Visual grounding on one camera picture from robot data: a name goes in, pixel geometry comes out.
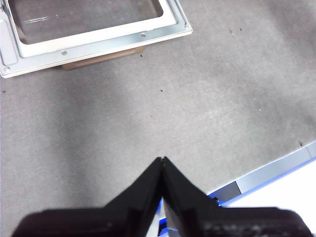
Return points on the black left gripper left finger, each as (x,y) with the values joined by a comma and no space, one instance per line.
(123,217)

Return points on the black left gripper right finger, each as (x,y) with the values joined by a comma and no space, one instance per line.
(209,222)

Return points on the silver table edge strip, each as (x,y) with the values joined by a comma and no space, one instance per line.
(271,170)

